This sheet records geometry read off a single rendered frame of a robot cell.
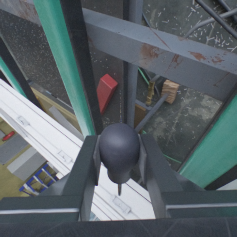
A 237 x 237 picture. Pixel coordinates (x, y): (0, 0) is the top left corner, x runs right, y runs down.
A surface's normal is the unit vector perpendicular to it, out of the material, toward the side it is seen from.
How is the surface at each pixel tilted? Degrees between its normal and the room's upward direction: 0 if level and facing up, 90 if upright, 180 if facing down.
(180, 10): 0
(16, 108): 90
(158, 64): 0
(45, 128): 90
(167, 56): 0
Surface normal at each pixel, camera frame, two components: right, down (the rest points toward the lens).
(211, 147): -0.61, 0.64
